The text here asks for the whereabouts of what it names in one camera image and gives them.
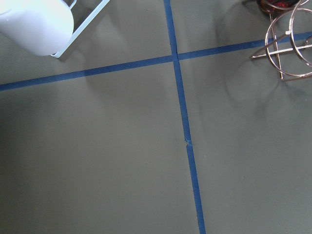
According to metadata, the front tea bottle in rack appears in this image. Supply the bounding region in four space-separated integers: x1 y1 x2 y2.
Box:
256 0 299 14

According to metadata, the white mug on rack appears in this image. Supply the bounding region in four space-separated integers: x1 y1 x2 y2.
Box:
0 0 76 56

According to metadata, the white wire mug rack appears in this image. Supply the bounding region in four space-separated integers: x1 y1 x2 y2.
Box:
51 0 110 59

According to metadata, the copper wire bottle rack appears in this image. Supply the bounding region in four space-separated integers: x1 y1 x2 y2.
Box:
249 0 312 82

